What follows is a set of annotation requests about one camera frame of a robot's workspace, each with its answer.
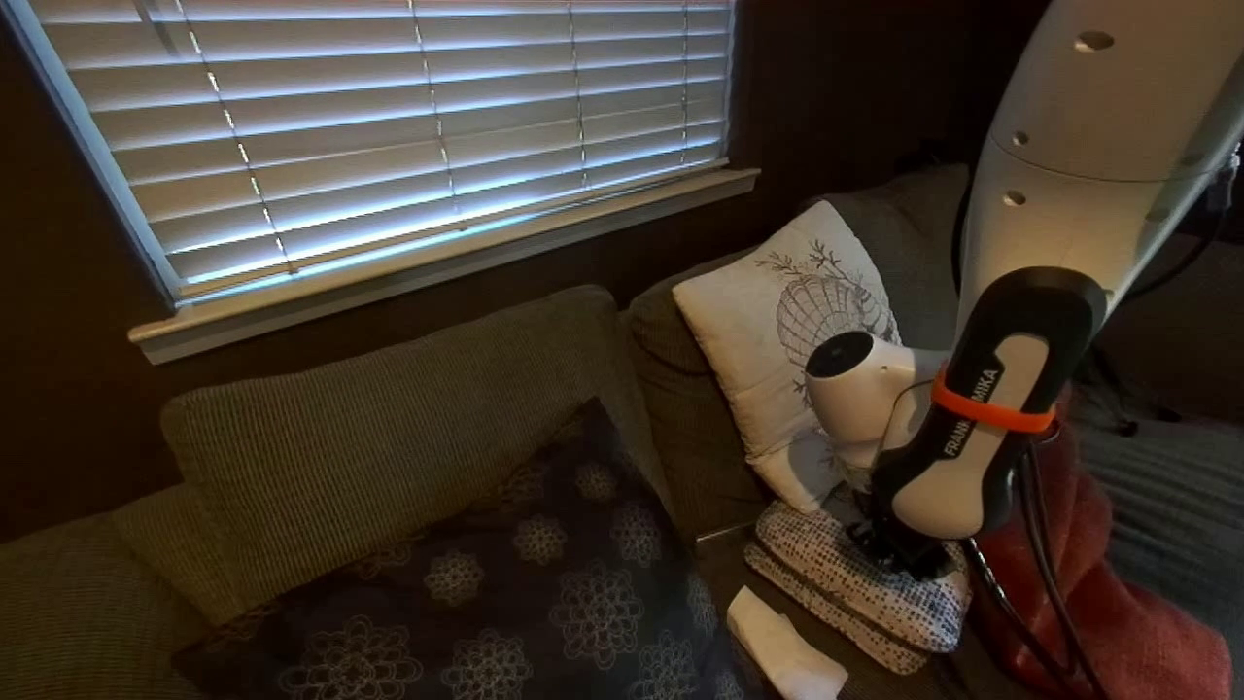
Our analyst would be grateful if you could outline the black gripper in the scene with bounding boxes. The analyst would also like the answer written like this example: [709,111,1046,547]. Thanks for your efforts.
[848,512,953,578]

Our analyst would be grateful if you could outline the red orange blanket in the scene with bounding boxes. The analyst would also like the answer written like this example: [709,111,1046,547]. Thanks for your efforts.
[971,431,1232,700]

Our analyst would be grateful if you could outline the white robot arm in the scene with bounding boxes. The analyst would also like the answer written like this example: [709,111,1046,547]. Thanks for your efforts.
[807,0,1244,578]

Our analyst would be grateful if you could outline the speckled black white cushion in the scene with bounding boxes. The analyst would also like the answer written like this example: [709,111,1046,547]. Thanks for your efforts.
[743,500,971,675]

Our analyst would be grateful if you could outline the white paper sheet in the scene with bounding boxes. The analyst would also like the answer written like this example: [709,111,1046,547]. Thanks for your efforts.
[729,587,848,700]

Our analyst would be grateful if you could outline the white pillow with tree print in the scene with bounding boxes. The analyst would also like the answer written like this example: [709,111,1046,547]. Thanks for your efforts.
[674,202,945,512]

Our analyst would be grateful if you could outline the dark blue floral pillow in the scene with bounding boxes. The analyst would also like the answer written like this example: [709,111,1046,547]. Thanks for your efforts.
[175,403,757,700]

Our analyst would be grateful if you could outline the grey green sofa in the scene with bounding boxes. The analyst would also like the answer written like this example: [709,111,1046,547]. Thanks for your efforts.
[0,168,1244,700]

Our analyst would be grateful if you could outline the white window blinds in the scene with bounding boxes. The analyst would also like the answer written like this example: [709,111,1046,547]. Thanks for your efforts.
[3,0,737,308]

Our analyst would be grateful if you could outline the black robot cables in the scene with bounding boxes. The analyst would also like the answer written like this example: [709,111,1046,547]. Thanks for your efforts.
[958,438,1121,700]

